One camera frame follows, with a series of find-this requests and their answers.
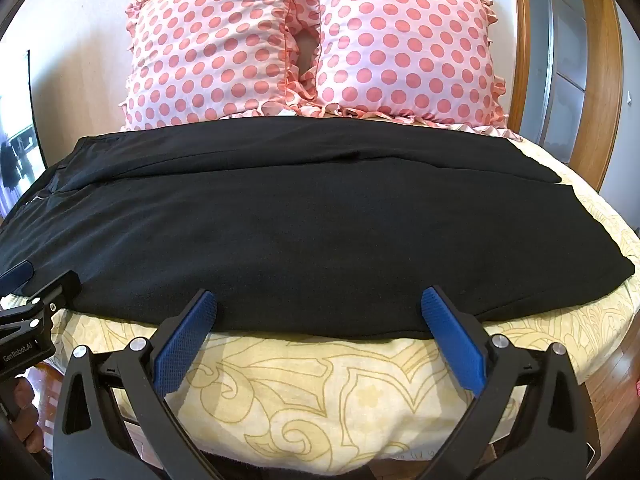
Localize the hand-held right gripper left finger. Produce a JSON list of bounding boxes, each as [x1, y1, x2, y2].
[[52, 288, 219, 480]]

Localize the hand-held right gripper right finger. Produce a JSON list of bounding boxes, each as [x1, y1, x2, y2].
[[420, 285, 602, 480]]

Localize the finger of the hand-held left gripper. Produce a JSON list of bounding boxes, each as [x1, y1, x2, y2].
[[0, 260, 35, 297], [0, 270, 82, 332]]

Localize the black pants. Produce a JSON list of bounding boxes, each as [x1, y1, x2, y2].
[[0, 119, 637, 338]]

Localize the person's left hand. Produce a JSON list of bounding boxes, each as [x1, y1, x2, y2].
[[0, 374, 51, 467]]

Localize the bed with cream patterned sheet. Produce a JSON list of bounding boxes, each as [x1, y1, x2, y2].
[[0, 116, 640, 480]]

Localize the dark framed window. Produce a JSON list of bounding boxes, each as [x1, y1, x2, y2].
[[0, 50, 48, 211]]

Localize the pink polka dot pillow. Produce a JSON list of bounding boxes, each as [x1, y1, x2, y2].
[[117, 0, 321, 132], [286, 0, 508, 126]]

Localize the grey panel wooden wardrobe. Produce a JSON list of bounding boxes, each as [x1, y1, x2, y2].
[[537, 0, 624, 197]]

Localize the wooden headboard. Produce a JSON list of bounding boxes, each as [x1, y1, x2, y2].
[[410, 0, 547, 143]]

